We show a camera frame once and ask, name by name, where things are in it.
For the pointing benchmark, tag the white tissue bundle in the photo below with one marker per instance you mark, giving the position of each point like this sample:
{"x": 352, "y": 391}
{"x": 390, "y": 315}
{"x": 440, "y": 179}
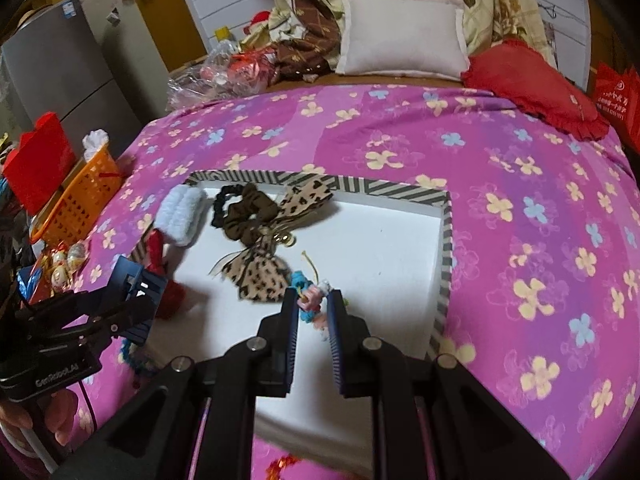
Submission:
{"x": 95, "y": 142}

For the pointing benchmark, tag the pink floral blanket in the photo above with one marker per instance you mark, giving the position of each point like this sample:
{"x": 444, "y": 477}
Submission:
{"x": 525, "y": 210}

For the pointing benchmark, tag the orange plastic basket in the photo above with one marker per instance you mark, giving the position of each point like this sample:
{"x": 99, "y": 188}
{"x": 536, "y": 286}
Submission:
{"x": 82, "y": 195}

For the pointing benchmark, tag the red santa toy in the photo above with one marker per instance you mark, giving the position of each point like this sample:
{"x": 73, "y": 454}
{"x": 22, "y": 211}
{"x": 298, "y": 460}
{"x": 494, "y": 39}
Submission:
{"x": 257, "y": 21}

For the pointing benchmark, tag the leopard print bow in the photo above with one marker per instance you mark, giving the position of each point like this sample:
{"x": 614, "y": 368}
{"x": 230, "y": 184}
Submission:
{"x": 260, "y": 270}

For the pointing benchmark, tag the red ruffled cushion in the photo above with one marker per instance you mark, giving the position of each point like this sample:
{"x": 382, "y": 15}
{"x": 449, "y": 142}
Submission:
{"x": 535, "y": 87}

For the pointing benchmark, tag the black scrunchie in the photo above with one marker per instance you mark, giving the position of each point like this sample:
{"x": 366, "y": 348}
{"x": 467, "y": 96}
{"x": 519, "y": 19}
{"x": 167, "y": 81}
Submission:
{"x": 222, "y": 202}

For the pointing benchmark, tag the grey refrigerator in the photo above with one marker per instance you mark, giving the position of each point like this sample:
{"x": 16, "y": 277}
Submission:
{"x": 55, "y": 70}

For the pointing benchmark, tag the blue snack packet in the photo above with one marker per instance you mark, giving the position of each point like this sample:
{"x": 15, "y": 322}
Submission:
{"x": 29, "y": 285}

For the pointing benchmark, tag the striped shallow box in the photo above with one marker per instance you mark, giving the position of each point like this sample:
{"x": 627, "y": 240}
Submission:
{"x": 360, "y": 260}

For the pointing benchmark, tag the white pillow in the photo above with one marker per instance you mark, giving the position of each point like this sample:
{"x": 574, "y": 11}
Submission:
{"x": 402, "y": 35}

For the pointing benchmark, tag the person's left hand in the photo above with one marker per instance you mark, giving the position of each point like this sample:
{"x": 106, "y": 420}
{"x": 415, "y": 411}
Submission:
{"x": 50, "y": 412}

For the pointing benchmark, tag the brown scrunchie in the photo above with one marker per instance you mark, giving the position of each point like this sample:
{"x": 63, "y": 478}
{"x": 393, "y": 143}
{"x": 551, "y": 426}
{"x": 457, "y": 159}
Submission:
{"x": 252, "y": 217}

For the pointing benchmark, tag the red shopping bag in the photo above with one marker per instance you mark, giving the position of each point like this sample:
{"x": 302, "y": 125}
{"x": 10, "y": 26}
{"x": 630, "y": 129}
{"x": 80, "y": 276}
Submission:
{"x": 620, "y": 105}

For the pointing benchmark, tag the brown patterned quilt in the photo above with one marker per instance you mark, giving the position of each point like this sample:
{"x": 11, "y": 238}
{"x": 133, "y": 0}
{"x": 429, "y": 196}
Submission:
{"x": 305, "y": 30}

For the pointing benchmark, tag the wrapped round ornament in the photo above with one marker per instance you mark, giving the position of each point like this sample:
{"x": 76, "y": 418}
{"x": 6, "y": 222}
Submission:
{"x": 77, "y": 255}

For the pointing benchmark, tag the red velvet bow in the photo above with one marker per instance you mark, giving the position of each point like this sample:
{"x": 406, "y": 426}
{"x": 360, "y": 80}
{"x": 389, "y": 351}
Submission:
{"x": 161, "y": 255}

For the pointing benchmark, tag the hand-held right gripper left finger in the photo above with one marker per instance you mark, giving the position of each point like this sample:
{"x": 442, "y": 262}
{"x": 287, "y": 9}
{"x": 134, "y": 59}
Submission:
{"x": 290, "y": 340}

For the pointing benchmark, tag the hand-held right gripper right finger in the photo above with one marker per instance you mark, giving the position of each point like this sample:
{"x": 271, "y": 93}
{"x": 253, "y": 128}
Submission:
{"x": 337, "y": 345}

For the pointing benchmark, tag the wrapped ornament candies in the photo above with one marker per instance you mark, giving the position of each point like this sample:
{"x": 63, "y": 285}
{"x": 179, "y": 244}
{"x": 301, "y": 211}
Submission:
{"x": 59, "y": 270}

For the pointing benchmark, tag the clear plastic bag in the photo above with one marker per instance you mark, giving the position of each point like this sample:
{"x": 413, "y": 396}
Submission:
{"x": 200, "y": 77}

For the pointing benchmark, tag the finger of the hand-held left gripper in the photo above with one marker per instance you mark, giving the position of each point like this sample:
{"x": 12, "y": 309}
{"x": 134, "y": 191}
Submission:
{"x": 135, "y": 280}
{"x": 137, "y": 331}

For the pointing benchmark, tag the red candy packet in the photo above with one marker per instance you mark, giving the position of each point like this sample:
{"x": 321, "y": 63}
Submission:
{"x": 252, "y": 65}

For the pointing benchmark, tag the red gift bag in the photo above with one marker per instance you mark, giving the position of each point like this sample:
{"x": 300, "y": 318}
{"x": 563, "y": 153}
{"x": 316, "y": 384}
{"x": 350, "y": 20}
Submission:
{"x": 40, "y": 165}

